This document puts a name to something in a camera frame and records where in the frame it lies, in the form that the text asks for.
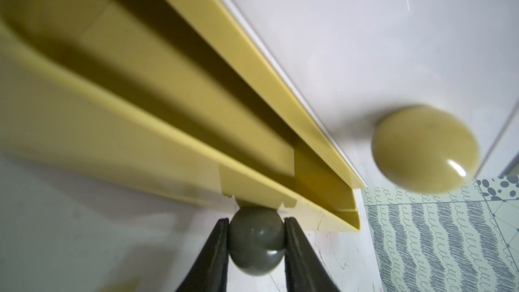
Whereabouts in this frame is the yellow bottom drawer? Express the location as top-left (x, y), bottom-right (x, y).
top-left (1, 0), bottom-right (362, 232)

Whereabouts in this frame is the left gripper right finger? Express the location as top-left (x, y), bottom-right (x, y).
top-left (284, 217), bottom-right (339, 292)

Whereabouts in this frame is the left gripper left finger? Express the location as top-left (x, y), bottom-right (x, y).
top-left (177, 218), bottom-right (230, 292)

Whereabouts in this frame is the white drawer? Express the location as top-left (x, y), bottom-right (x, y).
top-left (223, 0), bottom-right (518, 187)

